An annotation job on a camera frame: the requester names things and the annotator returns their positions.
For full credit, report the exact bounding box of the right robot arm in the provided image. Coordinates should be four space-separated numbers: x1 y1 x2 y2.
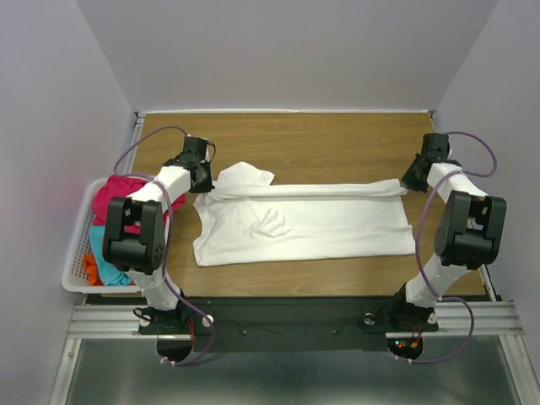
388 132 507 330

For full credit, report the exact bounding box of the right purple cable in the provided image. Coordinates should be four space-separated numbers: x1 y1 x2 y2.
396 131 499 364

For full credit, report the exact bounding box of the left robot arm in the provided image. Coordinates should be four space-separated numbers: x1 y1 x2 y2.
102 136 215 333

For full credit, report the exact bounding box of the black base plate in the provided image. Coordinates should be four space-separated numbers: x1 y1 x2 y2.
138 296 438 353

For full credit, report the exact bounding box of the pink t shirt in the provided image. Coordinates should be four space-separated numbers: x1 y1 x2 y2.
90 174 187 237

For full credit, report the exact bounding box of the purple cable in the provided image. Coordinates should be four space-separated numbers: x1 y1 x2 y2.
113 126 217 367
396 131 499 364

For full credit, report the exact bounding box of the white plastic laundry basket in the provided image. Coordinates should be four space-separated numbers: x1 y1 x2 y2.
61 175 177 294

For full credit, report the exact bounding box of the orange t shirt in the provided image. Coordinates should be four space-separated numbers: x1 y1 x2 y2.
83 253 103 287

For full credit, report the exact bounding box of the cyan t shirt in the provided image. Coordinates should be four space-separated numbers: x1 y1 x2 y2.
89 225 133 286

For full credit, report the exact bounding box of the white t shirt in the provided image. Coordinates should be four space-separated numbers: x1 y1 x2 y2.
193 162 415 267

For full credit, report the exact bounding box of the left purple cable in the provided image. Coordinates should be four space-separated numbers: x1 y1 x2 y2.
113 126 217 367

